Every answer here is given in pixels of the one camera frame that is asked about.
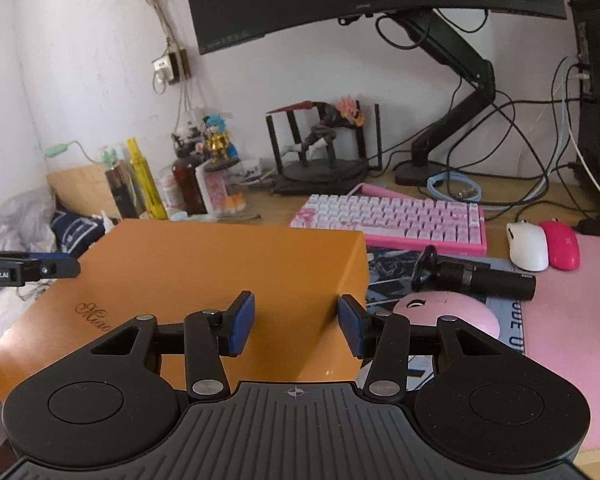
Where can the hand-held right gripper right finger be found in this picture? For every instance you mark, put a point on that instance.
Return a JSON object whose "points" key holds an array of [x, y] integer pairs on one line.
{"points": [[352, 327]]}

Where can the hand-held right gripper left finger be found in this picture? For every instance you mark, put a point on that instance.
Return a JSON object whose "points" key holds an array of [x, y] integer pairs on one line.
{"points": [[242, 322]]}

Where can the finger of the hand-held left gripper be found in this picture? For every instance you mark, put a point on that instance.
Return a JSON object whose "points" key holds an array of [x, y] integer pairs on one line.
{"points": [[60, 265]]}

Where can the wooden desktop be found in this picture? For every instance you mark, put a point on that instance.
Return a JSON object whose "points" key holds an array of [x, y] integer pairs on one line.
{"points": [[520, 205]]}

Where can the dark blue cloth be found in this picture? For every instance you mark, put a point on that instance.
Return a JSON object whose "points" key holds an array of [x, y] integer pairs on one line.
{"points": [[75, 235]]}

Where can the clear plastic bag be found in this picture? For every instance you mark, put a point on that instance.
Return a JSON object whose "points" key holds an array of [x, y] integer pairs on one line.
{"points": [[20, 220]]}

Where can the printed mouse pad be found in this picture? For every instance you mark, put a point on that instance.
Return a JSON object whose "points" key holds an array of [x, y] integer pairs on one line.
{"points": [[390, 275]]}

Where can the orange box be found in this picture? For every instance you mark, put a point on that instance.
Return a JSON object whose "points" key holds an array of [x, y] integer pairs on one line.
{"points": [[205, 260]]}

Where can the light wooden board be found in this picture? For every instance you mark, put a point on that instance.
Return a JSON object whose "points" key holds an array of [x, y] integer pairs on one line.
{"points": [[75, 185]]}

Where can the dark spray bottle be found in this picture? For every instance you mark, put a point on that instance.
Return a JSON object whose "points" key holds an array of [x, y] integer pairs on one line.
{"points": [[122, 192]]}

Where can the light pink computer mouse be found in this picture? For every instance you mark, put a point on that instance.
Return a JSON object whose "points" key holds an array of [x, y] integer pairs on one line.
{"points": [[450, 307]]}

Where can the pink mechanical keyboard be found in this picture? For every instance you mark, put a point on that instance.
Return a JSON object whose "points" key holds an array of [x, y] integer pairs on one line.
{"points": [[390, 220]]}

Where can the yellow bottle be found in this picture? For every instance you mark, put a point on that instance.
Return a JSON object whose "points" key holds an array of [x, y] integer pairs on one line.
{"points": [[147, 185]]}

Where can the small pink jar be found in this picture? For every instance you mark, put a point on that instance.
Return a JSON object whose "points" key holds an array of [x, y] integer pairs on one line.
{"points": [[170, 191]]}

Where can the pink printed clear case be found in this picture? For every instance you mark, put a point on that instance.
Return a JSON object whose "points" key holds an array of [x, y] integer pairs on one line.
{"points": [[215, 190]]}

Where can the anime figure on black stand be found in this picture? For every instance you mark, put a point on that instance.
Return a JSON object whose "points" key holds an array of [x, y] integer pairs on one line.
{"points": [[290, 190]]}

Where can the brown glass bottle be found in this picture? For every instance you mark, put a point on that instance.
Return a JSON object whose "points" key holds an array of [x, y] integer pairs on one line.
{"points": [[187, 185]]}

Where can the small white box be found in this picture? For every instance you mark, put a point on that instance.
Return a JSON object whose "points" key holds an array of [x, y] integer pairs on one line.
{"points": [[250, 167]]}

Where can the small white robot figurine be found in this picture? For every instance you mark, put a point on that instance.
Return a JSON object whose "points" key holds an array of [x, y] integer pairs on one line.
{"points": [[187, 135]]}

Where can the blue-haired gold figurine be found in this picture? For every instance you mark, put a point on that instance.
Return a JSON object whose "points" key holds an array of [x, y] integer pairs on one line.
{"points": [[217, 140]]}

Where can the white computer mouse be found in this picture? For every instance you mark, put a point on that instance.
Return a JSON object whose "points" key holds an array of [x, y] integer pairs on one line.
{"points": [[527, 247]]}

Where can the dark pink-haired figurine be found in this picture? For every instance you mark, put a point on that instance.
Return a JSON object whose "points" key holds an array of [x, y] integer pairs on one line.
{"points": [[325, 135]]}

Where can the magenta computer mouse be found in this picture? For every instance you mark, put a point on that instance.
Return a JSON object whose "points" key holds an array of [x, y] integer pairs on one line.
{"points": [[562, 247]]}

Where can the pink desk mat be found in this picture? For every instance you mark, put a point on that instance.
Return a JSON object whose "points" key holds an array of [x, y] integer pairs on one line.
{"points": [[580, 335]]}

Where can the small black adapter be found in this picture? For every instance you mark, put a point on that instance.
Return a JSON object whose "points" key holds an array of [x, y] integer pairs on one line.
{"points": [[590, 226]]}

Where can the wall power outlet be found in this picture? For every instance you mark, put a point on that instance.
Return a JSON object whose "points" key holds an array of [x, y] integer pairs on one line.
{"points": [[172, 65]]}

